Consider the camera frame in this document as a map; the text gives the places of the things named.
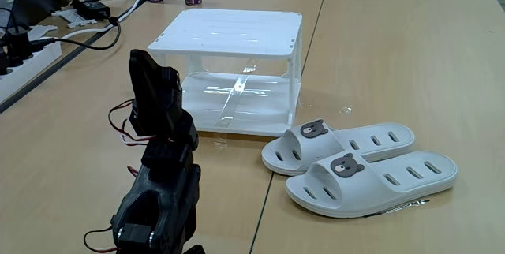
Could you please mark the white power strip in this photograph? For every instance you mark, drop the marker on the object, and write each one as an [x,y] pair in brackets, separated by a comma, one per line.
[27,68]

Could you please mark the white bear slipper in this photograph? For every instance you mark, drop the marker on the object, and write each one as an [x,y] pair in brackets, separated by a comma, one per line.
[378,191]
[367,141]

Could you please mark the shiny tape strip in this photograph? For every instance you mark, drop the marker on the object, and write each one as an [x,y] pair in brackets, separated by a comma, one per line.
[410,204]

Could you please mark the clear tape scrap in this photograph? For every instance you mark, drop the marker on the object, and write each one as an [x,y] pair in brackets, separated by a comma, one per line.
[346,110]

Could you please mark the black power plug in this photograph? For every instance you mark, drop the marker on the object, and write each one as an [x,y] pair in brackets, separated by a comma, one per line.
[17,45]

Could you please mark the black power adapter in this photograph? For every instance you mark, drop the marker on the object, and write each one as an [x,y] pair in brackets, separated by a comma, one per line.
[91,8]

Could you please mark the white printed plastic part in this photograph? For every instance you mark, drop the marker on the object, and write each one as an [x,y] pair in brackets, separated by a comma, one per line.
[75,18]

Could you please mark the white plastic shelf box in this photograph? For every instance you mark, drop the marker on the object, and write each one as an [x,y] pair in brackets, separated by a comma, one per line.
[233,33]

